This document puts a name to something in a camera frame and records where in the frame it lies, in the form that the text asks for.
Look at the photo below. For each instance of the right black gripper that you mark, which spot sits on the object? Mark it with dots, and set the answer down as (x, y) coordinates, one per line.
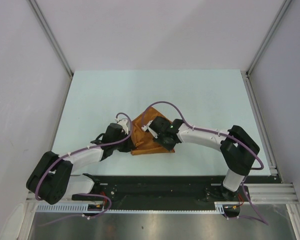
(169, 147)

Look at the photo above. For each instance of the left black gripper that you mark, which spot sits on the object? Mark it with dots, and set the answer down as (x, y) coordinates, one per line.
(129, 145)

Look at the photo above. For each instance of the orange cloth napkin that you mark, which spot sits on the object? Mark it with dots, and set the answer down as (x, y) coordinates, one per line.
(143, 141)

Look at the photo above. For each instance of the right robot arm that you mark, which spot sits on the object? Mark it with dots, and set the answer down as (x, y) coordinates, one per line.
(238, 149)

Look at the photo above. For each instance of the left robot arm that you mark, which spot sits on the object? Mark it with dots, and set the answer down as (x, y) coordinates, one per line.
(51, 179)

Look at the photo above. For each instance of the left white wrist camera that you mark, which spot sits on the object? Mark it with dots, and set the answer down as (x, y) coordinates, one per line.
(124, 123)

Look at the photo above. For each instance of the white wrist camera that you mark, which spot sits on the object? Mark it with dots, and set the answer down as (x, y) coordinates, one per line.
(124, 123)
(148, 129)

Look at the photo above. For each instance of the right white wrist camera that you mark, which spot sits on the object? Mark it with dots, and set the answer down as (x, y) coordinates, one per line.
(148, 129)

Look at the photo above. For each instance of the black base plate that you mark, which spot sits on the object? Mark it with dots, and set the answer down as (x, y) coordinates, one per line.
(153, 194)

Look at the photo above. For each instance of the aluminium frame rail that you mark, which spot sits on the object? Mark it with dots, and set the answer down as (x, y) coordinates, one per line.
(272, 193)

